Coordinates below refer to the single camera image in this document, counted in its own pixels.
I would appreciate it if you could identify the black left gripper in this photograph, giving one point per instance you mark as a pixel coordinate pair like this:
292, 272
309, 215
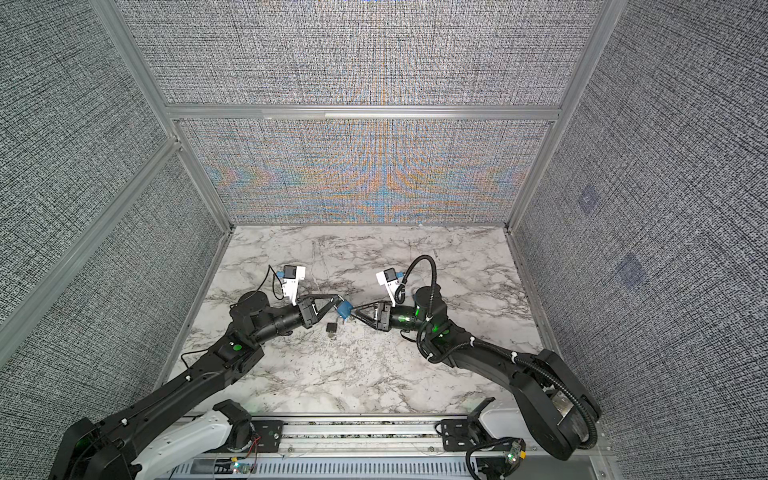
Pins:
308, 312

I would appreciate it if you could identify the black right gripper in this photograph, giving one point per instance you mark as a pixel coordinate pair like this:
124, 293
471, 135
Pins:
385, 316

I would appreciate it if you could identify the blue padlock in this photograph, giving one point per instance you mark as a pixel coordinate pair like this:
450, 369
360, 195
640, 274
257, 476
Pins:
344, 310

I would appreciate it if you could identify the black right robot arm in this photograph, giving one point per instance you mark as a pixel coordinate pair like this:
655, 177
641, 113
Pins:
558, 410

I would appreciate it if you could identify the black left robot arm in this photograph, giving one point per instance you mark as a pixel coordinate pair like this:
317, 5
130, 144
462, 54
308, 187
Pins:
141, 441

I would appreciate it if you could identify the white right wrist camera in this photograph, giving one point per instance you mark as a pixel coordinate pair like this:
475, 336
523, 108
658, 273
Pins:
393, 282

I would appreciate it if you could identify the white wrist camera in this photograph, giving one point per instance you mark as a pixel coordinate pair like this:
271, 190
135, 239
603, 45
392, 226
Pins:
393, 282
290, 277

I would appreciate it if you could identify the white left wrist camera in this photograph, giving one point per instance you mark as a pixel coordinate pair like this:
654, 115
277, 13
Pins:
290, 277

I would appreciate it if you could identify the aluminium front frame rail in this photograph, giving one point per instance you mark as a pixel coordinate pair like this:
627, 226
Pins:
304, 446

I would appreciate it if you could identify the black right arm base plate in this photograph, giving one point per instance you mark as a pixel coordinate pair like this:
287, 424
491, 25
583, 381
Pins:
460, 434

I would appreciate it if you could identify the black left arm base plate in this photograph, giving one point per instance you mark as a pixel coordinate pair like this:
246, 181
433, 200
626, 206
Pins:
260, 436

